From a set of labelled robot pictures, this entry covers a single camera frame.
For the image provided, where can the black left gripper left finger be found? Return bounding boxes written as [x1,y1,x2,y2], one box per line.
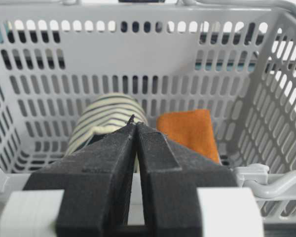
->
[24,123,136,237]

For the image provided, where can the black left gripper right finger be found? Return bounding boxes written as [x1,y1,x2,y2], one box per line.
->
[136,123,237,237]

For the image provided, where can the orange cloth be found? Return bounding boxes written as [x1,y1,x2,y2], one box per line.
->
[156,109,220,163]

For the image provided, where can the cream navy striped cloth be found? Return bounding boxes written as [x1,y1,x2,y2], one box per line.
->
[65,93,148,156]

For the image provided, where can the grey plastic shopping basket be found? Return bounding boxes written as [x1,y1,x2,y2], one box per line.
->
[0,0,296,225]

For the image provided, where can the grey basket handle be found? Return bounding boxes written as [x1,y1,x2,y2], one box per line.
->
[232,163,296,200]

